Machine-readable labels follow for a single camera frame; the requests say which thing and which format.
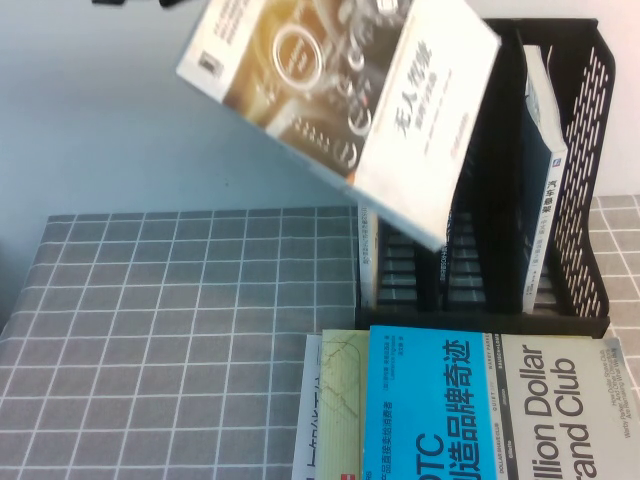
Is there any pale green map book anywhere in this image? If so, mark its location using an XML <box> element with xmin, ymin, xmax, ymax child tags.
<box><xmin>314</xmin><ymin>328</ymin><xmax>372</xmax><ymax>480</ymax></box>

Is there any white self-driving book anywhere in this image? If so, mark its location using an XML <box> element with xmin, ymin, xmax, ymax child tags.
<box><xmin>175</xmin><ymin>0</ymin><xmax>503</xmax><ymax>252</ymax></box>

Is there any blue and white brand book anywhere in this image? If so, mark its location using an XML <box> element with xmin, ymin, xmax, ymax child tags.
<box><xmin>360</xmin><ymin>324</ymin><xmax>629</xmax><ymax>480</ymax></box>

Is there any white spine car book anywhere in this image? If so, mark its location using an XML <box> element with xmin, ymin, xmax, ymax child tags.
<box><xmin>519</xmin><ymin>44</ymin><xmax>569</xmax><ymax>314</ymax></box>

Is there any grey checked tablecloth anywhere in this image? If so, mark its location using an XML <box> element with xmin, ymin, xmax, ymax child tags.
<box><xmin>0</xmin><ymin>193</ymin><xmax>640</xmax><ymax>480</ymax></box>

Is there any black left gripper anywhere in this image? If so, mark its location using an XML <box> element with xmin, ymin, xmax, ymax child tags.
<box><xmin>92</xmin><ymin>0</ymin><xmax>189</xmax><ymax>9</ymax></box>

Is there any orange and white spine book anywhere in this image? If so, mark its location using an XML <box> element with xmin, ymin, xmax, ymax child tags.
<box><xmin>358</xmin><ymin>199</ymin><xmax>381</xmax><ymax>307</ymax></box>

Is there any black perforated book stand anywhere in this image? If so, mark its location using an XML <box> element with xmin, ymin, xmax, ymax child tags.
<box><xmin>354</xmin><ymin>18</ymin><xmax>621</xmax><ymax>346</ymax></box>

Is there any white book with black lettering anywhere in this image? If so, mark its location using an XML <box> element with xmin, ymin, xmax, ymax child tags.
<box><xmin>291</xmin><ymin>333</ymin><xmax>324</xmax><ymax>480</ymax></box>

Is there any black spine robotics book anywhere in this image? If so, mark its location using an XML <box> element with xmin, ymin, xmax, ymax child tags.
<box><xmin>438</xmin><ymin>234</ymin><xmax>452</xmax><ymax>297</ymax></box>

